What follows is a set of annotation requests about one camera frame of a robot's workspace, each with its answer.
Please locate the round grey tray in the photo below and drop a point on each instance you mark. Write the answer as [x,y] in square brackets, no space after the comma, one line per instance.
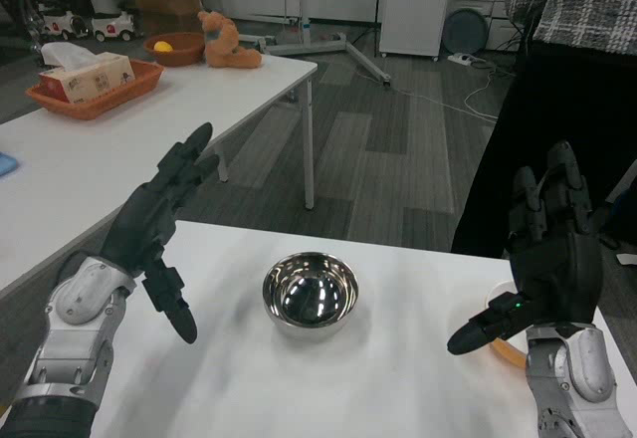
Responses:
[465,31]

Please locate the round brown bowl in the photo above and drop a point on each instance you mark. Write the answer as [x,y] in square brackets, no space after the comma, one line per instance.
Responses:
[175,49]

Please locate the white power strip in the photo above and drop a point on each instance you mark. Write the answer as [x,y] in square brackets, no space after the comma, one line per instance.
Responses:
[460,59]

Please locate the orange rectangular plastic basket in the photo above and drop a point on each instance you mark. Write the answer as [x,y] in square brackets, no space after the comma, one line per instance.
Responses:
[97,92]

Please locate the person in plaid jacket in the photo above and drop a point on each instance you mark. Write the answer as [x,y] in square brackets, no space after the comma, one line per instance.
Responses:
[547,94]

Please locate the white toy car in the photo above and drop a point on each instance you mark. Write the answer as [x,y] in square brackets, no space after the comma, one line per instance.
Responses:
[62,25]
[113,26]

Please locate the white cabinet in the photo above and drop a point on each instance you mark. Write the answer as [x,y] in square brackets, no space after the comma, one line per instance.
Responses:
[415,7]

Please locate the yellow lemon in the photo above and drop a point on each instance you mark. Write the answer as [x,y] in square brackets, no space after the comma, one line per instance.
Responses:
[162,47]

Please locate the metal stand base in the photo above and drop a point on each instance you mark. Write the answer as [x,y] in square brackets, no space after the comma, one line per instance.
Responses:
[323,42]

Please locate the long white table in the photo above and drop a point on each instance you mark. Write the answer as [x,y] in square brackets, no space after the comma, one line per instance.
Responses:
[99,149]

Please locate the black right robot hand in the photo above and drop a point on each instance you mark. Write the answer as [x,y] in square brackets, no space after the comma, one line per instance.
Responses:
[552,259]

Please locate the shiny metal bowl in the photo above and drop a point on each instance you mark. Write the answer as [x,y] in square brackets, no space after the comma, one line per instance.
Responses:
[310,294]

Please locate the blue flat item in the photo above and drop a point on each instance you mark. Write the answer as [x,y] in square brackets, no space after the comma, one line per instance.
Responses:
[6,164]

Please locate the tissue box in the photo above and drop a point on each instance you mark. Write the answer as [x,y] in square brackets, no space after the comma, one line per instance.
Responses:
[84,77]

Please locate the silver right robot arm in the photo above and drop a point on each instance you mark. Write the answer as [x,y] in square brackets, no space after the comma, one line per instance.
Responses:
[572,383]

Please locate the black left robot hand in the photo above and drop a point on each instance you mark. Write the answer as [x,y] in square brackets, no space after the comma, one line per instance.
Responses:
[149,229]

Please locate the white drawer unit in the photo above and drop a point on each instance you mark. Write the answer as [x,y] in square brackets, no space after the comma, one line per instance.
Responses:
[490,10]

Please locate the orange teddy bear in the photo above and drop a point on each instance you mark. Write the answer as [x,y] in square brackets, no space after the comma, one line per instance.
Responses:
[226,42]

